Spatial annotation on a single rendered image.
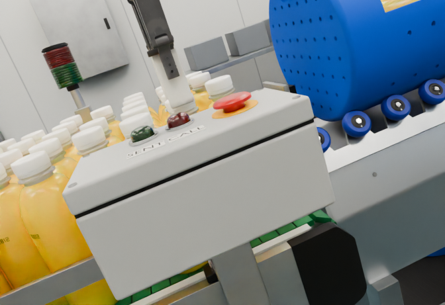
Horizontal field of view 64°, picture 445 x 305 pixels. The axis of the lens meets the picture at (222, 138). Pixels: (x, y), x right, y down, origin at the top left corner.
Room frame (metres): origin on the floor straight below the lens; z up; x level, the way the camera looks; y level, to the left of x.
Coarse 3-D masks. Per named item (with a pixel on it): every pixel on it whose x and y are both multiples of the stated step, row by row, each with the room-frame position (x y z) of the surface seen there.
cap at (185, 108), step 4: (168, 104) 0.45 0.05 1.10; (188, 104) 0.45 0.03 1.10; (192, 104) 0.46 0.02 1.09; (168, 108) 0.46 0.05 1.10; (176, 108) 0.45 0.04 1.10; (180, 108) 0.45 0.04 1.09; (184, 108) 0.45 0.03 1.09; (188, 108) 0.45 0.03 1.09; (192, 108) 0.46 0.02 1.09; (172, 112) 0.45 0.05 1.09
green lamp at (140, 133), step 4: (136, 128) 0.32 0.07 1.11; (140, 128) 0.31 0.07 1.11; (144, 128) 0.31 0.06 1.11; (148, 128) 0.31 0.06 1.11; (152, 128) 0.32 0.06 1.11; (132, 132) 0.31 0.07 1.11; (136, 132) 0.31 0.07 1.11; (140, 132) 0.31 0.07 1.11; (144, 132) 0.31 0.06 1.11; (148, 132) 0.31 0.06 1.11; (152, 132) 0.31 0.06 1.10; (132, 136) 0.31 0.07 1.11; (136, 136) 0.31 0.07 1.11; (140, 136) 0.31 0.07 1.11; (144, 136) 0.31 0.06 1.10; (148, 136) 0.31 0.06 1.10; (132, 140) 0.31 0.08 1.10; (136, 140) 0.31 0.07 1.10
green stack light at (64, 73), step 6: (60, 66) 0.89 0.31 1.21; (66, 66) 0.89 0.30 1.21; (72, 66) 0.90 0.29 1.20; (54, 72) 0.89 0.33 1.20; (60, 72) 0.89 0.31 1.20; (66, 72) 0.89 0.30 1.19; (72, 72) 0.89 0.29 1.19; (78, 72) 0.91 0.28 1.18; (54, 78) 0.90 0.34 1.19; (60, 78) 0.89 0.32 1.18; (66, 78) 0.89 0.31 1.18; (72, 78) 0.89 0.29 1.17; (78, 78) 0.90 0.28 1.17; (60, 84) 0.89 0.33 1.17; (66, 84) 0.88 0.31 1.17; (72, 84) 0.89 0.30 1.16
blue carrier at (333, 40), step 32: (288, 0) 0.65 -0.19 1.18; (320, 0) 0.54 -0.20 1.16; (352, 0) 0.51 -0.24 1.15; (288, 32) 0.68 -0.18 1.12; (320, 32) 0.57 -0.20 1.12; (352, 32) 0.50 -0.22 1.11; (384, 32) 0.50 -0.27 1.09; (416, 32) 0.51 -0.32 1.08; (288, 64) 0.72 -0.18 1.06; (320, 64) 0.59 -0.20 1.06; (352, 64) 0.50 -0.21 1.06; (384, 64) 0.51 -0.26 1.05; (416, 64) 0.53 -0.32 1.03; (320, 96) 0.62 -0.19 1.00; (352, 96) 0.52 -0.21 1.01; (384, 96) 0.55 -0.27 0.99
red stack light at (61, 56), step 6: (60, 48) 0.89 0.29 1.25; (66, 48) 0.90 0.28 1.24; (48, 54) 0.89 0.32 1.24; (54, 54) 0.89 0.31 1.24; (60, 54) 0.89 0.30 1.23; (66, 54) 0.90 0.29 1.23; (72, 54) 0.92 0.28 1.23; (48, 60) 0.89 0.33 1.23; (54, 60) 0.89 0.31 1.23; (60, 60) 0.89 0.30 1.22; (66, 60) 0.89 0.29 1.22; (72, 60) 0.91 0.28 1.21; (48, 66) 0.90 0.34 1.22; (54, 66) 0.89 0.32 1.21
